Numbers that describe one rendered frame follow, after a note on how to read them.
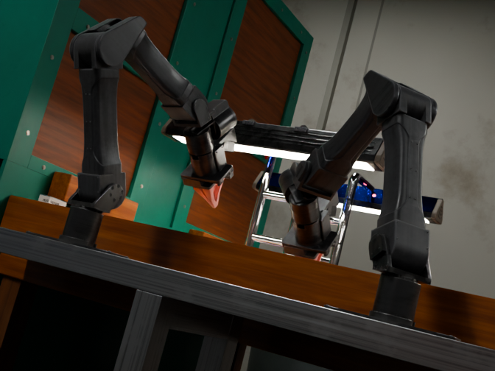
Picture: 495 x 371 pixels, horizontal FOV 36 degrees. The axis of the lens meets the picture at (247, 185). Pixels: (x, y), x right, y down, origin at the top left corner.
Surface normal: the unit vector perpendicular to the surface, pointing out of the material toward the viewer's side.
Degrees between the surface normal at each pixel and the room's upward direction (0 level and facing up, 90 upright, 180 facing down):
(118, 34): 90
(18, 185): 90
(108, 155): 81
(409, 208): 72
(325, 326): 90
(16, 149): 90
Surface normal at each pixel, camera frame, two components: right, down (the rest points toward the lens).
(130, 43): 0.75, 0.09
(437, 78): -0.39, -0.26
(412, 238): 0.47, -0.33
